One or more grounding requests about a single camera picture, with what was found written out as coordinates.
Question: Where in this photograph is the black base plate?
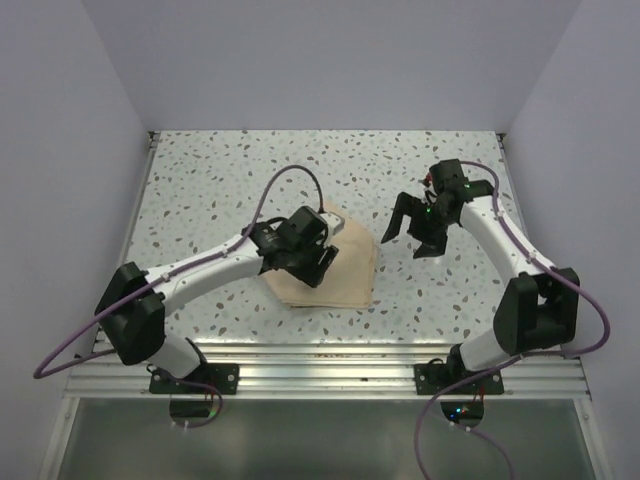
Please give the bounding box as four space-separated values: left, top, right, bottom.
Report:
146 362 240 395
413 358 505 395

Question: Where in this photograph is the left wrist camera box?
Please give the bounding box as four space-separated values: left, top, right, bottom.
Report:
321 212 345 236

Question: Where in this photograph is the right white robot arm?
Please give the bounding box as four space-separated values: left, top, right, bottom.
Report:
382 159 579 393

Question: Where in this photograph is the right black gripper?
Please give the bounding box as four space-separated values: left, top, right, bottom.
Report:
382 192 455 260

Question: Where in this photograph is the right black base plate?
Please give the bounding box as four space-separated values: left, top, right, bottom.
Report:
413 358 505 395

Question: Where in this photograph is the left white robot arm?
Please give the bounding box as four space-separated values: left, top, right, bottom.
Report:
96 206 345 393

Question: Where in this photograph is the beige cloth mat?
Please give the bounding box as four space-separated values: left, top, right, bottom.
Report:
262 200 377 309

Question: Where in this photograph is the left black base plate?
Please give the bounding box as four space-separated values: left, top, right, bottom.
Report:
146 362 240 395

